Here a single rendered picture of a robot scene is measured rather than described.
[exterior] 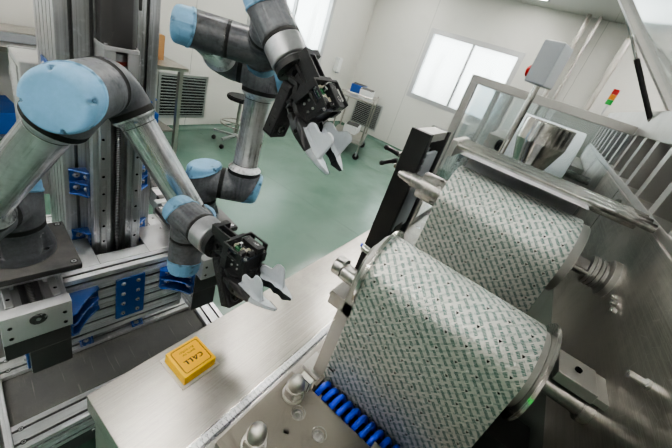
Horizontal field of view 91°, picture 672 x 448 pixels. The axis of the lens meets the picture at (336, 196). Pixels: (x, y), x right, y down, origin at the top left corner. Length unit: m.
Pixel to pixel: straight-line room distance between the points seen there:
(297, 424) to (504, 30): 5.95
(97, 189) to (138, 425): 0.73
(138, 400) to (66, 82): 0.57
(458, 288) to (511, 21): 5.80
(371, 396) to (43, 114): 0.72
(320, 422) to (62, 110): 0.67
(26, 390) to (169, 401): 0.97
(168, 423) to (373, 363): 0.38
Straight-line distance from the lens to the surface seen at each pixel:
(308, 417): 0.63
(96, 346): 1.75
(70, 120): 0.74
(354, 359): 0.61
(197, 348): 0.81
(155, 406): 0.77
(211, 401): 0.77
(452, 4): 6.46
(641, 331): 0.58
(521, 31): 6.13
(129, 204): 1.31
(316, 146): 0.58
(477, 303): 0.51
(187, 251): 0.84
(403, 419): 0.63
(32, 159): 0.84
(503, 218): 0.68
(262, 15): 0.67
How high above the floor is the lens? 1.57
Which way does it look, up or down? 25 degrees down
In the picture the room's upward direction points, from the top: 19 degrees clockwise
